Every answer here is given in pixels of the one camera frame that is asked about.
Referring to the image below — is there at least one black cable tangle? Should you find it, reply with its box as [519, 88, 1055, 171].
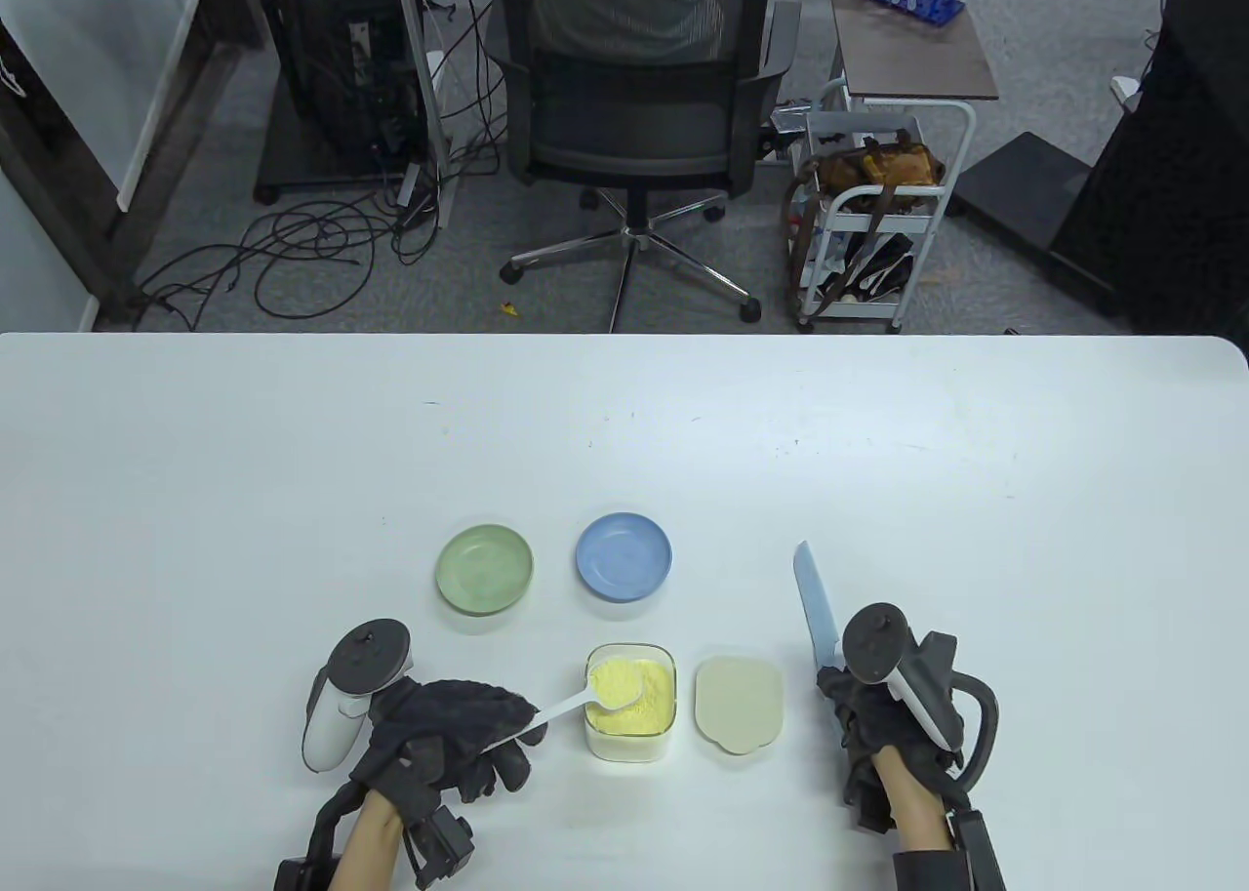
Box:
[132, 196, 445, 332]

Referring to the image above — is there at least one black office chair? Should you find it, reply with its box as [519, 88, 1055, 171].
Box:
[485, 0, 803, 334]

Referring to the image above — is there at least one brown leather bag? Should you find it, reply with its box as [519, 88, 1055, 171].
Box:
[812, 133, 949, 217]

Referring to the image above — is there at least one black cabinet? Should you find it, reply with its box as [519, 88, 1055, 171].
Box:
[1049, 0, 1249, 336]

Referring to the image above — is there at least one clear chicken bouillon container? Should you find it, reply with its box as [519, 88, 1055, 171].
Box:
[584, 643, 677, 763]

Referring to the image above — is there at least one white rolling cart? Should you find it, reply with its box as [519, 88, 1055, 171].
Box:
[788, 79, 978, 334]

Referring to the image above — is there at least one grey power strip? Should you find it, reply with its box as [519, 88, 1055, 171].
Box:
[395, 159, 435, 228]

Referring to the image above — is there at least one black computer tower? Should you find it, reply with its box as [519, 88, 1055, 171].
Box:
[256, 0, 430, 204]

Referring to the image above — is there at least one small blue dish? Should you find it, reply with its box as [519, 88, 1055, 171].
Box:
[575, 512, 673, 604]

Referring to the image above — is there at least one black and white controller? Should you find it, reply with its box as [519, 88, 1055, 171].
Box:
[841, 606, 999, 787]
[301, 620, 417, 773]

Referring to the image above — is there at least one person's left hand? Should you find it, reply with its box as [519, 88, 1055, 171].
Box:
[349, 679, 548, 802]

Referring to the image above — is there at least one black flat platform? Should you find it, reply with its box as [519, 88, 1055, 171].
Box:
[948, 132, 1094, 250]

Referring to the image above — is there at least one person's left forearm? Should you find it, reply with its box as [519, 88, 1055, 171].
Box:
[330, 789, 407, 891]

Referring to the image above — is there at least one beige container lid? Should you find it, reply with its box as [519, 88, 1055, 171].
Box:
[695, 655, 786, 756]

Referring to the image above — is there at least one person's right hand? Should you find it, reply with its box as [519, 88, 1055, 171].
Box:
[816, 665, 967, 833]

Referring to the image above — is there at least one black straps bundle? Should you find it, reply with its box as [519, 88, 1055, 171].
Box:
[815, 232, 918, 304]

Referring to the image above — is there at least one person's right forearm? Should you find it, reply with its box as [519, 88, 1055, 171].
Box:
[873, 749, 953, 855]

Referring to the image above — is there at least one white coffee spoon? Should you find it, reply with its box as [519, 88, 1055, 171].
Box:
[483, 659, 646, 753]

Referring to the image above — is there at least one dark wooden desk frame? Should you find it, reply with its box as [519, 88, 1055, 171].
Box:
[0, 0, 264, 331]

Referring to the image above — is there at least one light blue plastic knife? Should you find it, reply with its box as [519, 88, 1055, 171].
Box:
[793, 541, 843, 674]

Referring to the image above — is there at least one white metal desk leg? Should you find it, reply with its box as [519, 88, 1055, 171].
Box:
[390, 0, 458, 230]

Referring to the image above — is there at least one small green dish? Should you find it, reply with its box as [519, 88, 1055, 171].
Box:
[436, 525, 536, 617]

